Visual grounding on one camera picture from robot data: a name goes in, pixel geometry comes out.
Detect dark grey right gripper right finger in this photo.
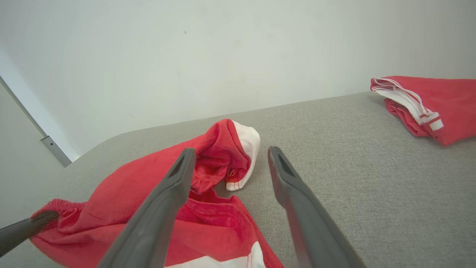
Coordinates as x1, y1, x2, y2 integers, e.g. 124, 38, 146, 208
268, 146, 367, 268

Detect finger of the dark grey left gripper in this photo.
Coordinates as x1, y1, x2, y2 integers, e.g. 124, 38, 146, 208
0, 211, 59, 257

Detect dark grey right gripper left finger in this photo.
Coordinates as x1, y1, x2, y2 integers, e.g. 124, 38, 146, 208
99, 148, 196, 268

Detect red shorts with white stripes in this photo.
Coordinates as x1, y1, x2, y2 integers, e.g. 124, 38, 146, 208
30, 119, 283, 268

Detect red numbered basketball jersey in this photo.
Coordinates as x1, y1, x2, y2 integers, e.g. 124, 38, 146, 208
370, 76, 476, 146

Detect pale grey door panel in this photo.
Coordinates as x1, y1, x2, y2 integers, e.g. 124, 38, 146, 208
0, 84, 65, 227

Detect grey metal door frame strip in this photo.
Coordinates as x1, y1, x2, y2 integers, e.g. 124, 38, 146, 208
0, 76, 72, 168

